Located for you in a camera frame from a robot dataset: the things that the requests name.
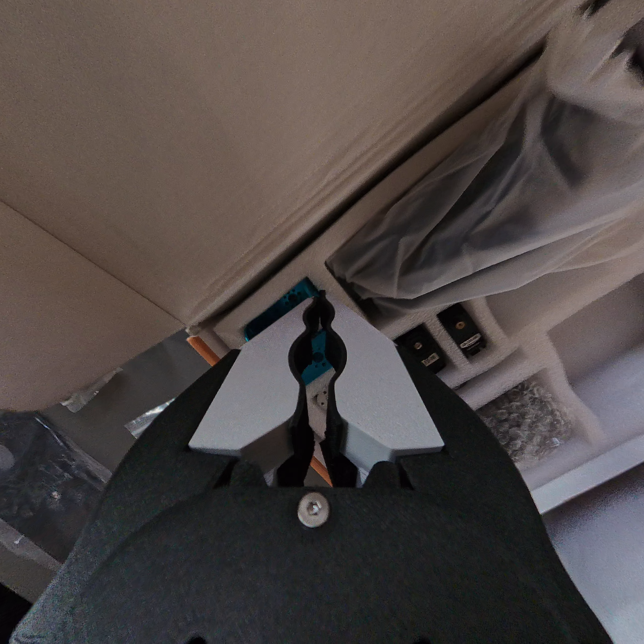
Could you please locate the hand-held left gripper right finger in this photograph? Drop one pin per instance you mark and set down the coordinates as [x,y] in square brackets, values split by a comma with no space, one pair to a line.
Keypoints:
[392,402]

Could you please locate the grey desk with wooden edge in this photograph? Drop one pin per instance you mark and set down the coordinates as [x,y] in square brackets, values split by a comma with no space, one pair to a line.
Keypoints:
[166,367]

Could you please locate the crumpled clear plastic bag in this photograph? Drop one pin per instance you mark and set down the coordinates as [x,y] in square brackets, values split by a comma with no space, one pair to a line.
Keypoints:
[503,201]

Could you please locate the black servo without horn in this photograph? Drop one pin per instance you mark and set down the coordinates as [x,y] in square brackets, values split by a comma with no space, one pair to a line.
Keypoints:
[463,332]

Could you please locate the orange cardboard kit box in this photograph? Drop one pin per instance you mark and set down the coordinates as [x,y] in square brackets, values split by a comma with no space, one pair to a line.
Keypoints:
[201,126]

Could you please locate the servo with black horn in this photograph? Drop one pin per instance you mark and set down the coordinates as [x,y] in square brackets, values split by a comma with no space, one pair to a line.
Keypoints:
[422,349]

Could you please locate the servo with silver horn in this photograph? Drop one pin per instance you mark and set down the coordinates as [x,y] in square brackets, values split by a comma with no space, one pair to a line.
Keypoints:
[319,402]

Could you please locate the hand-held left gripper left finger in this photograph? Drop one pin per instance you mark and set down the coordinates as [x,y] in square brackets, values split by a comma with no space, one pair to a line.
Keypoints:
[241,402]

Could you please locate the teal metal bracket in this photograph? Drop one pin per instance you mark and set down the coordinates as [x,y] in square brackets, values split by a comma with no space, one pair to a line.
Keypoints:
[317,360]
[292,297]

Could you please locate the bubble wrap bag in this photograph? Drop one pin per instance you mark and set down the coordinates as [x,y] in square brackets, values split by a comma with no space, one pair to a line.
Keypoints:
[528,422]

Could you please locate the large bag of black parts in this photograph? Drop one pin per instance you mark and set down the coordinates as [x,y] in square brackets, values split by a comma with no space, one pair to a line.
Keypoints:
[40,478]

